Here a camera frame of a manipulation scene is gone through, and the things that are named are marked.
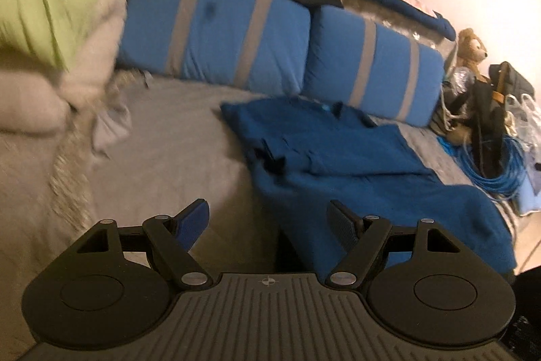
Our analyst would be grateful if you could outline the dark blue sweatshirt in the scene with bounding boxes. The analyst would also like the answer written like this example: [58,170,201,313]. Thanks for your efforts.
[221,97,516,278]

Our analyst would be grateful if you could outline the light grey cloth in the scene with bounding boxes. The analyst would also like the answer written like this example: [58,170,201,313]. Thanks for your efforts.
[91,70,153,158]

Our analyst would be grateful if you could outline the right blue striped pillow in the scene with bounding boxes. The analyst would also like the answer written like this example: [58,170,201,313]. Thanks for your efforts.
[302,6,444,127]

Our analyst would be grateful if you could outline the blue striped pillow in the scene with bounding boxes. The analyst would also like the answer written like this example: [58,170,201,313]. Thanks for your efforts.
[302,6,444,127]
[117,0,311,95]

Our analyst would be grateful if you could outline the white folded quilt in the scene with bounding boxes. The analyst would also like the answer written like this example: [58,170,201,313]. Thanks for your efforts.
[1,0,126,134]

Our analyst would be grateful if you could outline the brown teddy bear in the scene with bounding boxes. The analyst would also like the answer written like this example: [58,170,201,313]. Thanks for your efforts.
[444,27,488,146]

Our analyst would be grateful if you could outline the left blue striped pillow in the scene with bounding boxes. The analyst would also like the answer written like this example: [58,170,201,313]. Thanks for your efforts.
[117,0,311,95]

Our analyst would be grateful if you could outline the floral headboard cover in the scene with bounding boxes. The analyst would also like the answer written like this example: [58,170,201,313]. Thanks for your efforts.
[341,0,457,71]

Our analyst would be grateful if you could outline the blue coiled cable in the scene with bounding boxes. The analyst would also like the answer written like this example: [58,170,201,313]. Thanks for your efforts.
[436,134,529,202]

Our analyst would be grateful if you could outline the black bag with straps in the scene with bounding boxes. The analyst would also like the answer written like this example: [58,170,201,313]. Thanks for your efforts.
[441,61,535,179]

